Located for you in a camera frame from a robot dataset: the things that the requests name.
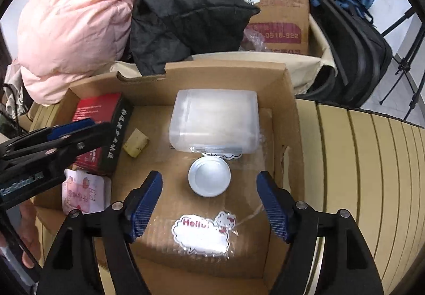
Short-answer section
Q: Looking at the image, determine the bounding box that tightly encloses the red cardboard box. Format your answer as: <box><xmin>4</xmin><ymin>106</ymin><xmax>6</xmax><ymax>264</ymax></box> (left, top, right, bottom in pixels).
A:
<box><xmin>72</xmin><ymin>93</ymin><xmax>133</xmax><ymax>176</ymax></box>

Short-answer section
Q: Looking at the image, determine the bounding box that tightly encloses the small yellow block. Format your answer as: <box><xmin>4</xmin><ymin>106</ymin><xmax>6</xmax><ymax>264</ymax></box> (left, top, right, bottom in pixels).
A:
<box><xmin>122</xmin><ymin>129</ymin><xmax>149</xmax><ymax>158</ymax></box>

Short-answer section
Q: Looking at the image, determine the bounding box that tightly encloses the round white disc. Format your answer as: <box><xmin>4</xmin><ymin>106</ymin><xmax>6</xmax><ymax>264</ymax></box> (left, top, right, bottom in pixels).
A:
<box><xmin>188</xmin><ymin>156</ymin><xmax>231</xmax><ymax>198</ymax></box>

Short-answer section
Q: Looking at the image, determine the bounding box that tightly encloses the translucent plastic box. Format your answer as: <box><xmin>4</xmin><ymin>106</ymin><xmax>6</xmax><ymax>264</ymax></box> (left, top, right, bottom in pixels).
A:
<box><xmin>169</xmin><ymin>89</ymin><xmax>260</xmax><ymax>155</ymax></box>

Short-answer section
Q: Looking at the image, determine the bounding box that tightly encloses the left hand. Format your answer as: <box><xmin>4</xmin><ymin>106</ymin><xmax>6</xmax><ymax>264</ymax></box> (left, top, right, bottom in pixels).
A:
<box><xmin>7</xmin><ymin>199</ymin><xmax>41</xmax><ymax>260</ymax></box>

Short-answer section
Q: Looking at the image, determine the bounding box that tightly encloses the pink duvet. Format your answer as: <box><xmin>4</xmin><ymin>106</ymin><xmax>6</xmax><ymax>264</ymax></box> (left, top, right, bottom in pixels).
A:
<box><xmin>5</xmin><ymin>0</ymin><xmax>133</xmax><ymax>105</ymax></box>

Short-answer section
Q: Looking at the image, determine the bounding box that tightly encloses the hello kitty sticker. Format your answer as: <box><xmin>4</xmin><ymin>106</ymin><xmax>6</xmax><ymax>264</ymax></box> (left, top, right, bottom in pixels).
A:
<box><xmin>171</xmin><ymin>211</ymin><xmax>236</xmax><ymax>257</ymax></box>

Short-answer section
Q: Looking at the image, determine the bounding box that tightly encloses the shallow cardboard tray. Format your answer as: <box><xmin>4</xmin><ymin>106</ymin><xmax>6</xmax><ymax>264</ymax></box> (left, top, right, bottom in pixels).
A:
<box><xmin>53</xmin><ymin>59</ymin><xmax>304</xmax><ymax>294</ymax></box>

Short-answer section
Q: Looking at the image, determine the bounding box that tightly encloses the black cloth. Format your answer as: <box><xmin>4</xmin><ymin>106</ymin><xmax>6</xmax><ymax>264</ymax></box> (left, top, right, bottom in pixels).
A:
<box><xmin>128</xmin><ymin>0</ymin><xmax>260</xmax><ymax>76</ymax></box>

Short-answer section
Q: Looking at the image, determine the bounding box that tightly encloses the black tripod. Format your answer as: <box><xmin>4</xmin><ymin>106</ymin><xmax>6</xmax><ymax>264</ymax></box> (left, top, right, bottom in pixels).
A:
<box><xmin>379</xmin><ymin>23</ymin><xmax>424</xmax><ymax>121</ymax></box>

